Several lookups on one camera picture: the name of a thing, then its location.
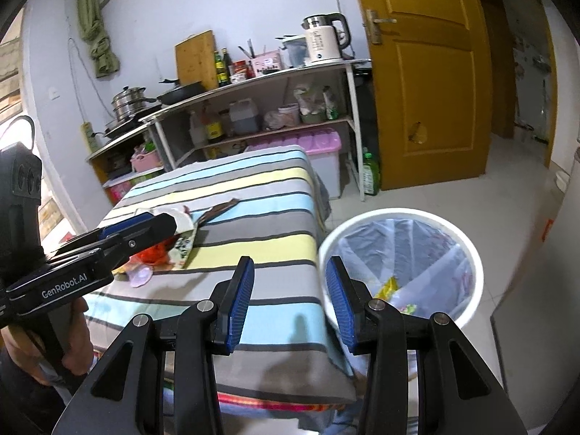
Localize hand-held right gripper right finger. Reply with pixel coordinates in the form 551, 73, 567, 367
325, 256, 529, 435

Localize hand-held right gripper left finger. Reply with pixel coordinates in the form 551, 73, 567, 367
53, 256, 255, 435

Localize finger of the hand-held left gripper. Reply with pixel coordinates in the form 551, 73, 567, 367
53, 213, 157, 257
47, 214, 178, 277

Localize red snack wrapper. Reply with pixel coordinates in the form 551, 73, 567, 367
131, 236, 175, 266

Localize white floral wrapper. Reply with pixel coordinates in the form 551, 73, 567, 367
165, 222, 200, 268

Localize white paper wrapper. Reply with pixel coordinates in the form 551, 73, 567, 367
135, 205, 195, 236

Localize pale pink plastic scrap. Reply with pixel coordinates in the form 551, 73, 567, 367
127, 266, 155, 287

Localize brown wrapper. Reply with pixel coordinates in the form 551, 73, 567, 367
197, 198, 240, 227

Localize white round trash bin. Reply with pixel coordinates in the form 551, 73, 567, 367
327, 217, 474, 327

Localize person's left hand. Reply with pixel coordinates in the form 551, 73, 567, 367
0, 299, 98, 388

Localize yellow wrapper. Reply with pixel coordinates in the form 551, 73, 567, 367
374, 278, 399, 302

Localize pink plastic basket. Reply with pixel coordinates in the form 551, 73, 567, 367
130, 149, 165, 175

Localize striped table cloth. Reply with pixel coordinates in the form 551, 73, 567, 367
84, 145, 359, 406

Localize yellow power strip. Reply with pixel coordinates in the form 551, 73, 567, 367
80, 122, 98, 154

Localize black induction stove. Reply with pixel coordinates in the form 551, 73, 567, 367
103, 115, 159, 139

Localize clear plastic bottle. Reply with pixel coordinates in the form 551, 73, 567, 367
188, 111, 208, 148

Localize steel steamer pot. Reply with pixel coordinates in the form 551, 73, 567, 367
111, 86, 146, 121

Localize yellow label bottle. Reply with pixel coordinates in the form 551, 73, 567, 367
205, 109, 224, 142

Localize black frying pan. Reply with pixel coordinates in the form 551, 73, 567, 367
156, 79, 204, 106

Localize plastic jug of dark liquid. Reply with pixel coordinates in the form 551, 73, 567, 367
229, 97, 260, 134

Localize wooden cutting board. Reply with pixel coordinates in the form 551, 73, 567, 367
175, 30, 219, 92

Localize green oil bottle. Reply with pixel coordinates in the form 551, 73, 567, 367
214, 50, 229, 88

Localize white plastic tub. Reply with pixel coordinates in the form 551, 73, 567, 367
277, 103, 301, 127

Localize green hanging cloth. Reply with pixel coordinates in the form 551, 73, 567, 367
76, 0, 121, 80

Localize grey cabinet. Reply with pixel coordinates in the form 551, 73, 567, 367
492, 245, 580, 435

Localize pink utensil box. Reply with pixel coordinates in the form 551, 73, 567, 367
251, 50, 282, 78

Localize green and white food bags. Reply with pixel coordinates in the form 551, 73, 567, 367
294, 86, 340, 123

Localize white shelf rack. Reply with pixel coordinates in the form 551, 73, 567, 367
138, 58, 373, 202

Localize yellow wooden door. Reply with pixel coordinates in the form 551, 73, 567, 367
347, 0, 492, 191

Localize clear lidded container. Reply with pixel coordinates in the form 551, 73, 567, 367
282, 34, 310, 69

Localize white electric kettle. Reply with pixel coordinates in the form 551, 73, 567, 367
303, 13, 352, 64

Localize brass door handle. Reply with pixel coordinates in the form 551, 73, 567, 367
365, 9, 397, 45

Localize wooden door frame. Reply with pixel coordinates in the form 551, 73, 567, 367
471, 0, 563, 168

